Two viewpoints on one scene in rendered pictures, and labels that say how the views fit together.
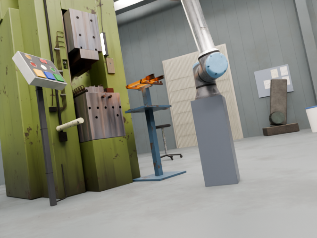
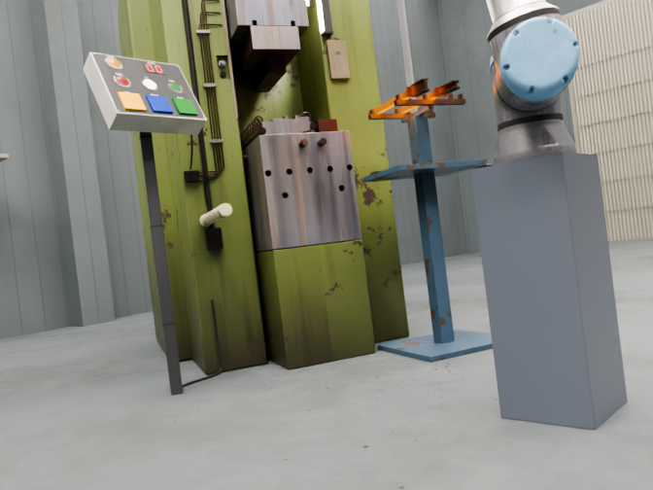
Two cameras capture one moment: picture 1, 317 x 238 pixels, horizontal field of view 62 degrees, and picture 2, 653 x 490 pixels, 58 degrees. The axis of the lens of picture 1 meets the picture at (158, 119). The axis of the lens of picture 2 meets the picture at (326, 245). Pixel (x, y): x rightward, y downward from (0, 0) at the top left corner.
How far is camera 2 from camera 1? 0.63 m
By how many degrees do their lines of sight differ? 24
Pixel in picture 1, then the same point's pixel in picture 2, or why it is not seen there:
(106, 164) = (306, 306)
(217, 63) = (537, 52)
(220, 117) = (554, 224)
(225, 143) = (564, 305)
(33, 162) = (174, 287)
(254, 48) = not seen: outside the picture
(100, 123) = (295, 211)
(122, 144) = (351, 260)
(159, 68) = not seen: hidden behind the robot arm
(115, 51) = (354, 19)
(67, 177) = (224, 330)
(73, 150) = (240, 269)
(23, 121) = not seen: hidden behind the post
